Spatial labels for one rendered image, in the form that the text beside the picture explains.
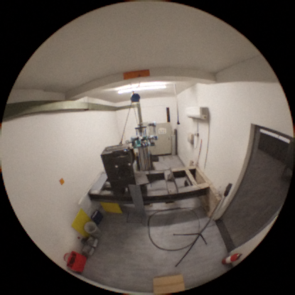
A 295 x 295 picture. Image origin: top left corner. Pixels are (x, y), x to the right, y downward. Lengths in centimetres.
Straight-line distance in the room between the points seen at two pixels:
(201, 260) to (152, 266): 85
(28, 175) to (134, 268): 213
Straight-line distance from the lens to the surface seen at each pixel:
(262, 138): 867
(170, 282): 190
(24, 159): 159
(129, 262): 220
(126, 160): 164
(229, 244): 253
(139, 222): 239
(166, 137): 466
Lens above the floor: 213
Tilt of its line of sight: 19 degrees down
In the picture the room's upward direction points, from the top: 6 degrees counter-clockwise
